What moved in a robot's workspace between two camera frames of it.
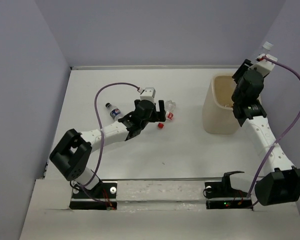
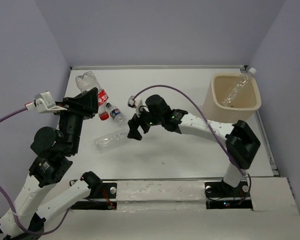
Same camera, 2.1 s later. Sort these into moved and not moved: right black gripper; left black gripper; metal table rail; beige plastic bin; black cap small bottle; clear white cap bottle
Moved: clear white cap bottle; right black gripper; left black gripper
Not moved: black cap small bottle; metal table rail; beige plastic bin
